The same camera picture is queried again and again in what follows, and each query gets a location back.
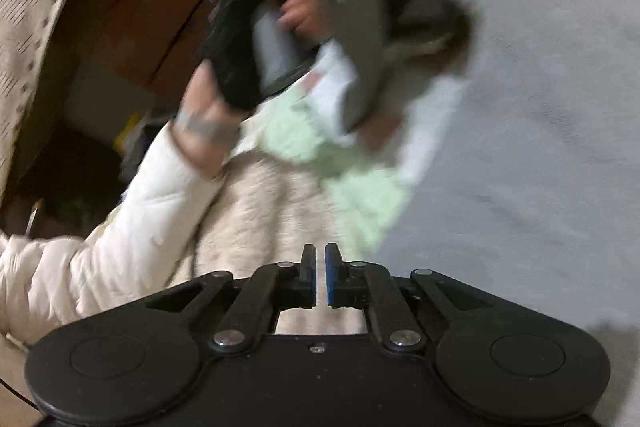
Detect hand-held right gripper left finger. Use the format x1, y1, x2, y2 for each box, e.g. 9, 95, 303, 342
145, 244, 318, 353

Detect silver bracelet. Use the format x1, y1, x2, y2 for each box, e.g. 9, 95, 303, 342
172, 109, 241, 142

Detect grey knit sweater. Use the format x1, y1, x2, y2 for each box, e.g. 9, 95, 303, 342
335, 0, 640, 338

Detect beige dotted fabric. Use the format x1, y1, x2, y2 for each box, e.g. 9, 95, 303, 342
0, 0, 121, 202

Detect person's left hand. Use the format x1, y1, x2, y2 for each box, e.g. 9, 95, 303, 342
175, 0, 333, 128

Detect white cloth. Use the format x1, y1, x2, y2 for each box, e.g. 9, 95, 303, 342
170, 152, 361, 338

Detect light green cloth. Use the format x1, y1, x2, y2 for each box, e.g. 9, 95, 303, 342
260, 77, 416, 253

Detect person's left forearm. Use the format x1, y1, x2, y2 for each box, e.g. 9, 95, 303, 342
0, 117, 241, 350

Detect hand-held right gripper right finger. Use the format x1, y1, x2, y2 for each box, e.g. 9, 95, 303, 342
324, 243, 493, 353

